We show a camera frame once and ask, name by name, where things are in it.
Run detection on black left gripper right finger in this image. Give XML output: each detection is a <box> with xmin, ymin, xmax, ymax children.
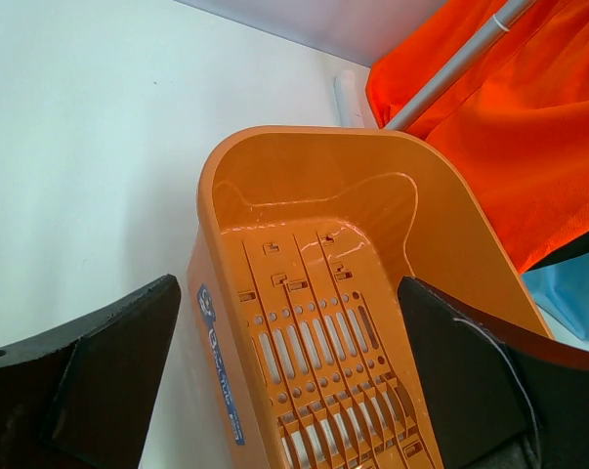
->
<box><xmin>398</xmin><ymin>277</ymin><xmax>589</xmax><ymax>468</ymax></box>

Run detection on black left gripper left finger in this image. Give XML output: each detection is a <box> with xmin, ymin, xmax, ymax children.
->
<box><xmin>0</xmin><ymin>275</ymin><xmax>181</xmax><ymax>468</ymax></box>

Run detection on light blue shorts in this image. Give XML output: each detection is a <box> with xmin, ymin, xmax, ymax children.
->
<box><xmin>522</xmin><ymin>253</ymin><xmax>589</xmax><ymax>351</ymax></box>

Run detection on orange shorts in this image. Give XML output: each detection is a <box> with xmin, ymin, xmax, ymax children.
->
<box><xmin>365</xmin><ymin>0</ymin><xmax>589</xmax><ymax>275</ymax></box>

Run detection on orange plastic basket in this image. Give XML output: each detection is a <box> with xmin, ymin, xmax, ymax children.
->
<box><xmin>188</xmin><ymin>126</ymin><xmax>550</xmax><ymax>468</ymax></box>

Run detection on metal clothes rack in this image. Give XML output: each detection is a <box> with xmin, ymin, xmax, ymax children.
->
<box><xmin>332</xmin><ymin>0</ymin><xmax>537</xmax><ymax>132</ymax></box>

